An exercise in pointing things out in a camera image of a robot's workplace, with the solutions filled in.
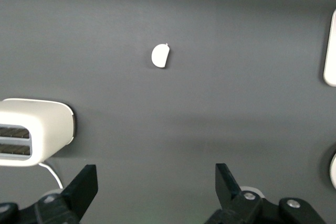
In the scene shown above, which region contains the beige round plate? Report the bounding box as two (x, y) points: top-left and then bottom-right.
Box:
(328, 152), (336, 188)

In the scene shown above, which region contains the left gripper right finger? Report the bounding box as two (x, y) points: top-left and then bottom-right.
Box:
(206, 163), (279, 224)

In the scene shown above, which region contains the white half-moon steamed bun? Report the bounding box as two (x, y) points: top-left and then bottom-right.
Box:
(151, 42), (171, 70)

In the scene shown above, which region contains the white toaster power cable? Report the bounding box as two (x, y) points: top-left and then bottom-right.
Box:
(38, 162), (65, 190)

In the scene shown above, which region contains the beige rectangular rabbit tray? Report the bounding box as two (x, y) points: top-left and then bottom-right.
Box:
(323, 8), (336, 87)

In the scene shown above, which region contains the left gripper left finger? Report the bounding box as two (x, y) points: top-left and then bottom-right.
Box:
(34, 164), (99, 224)

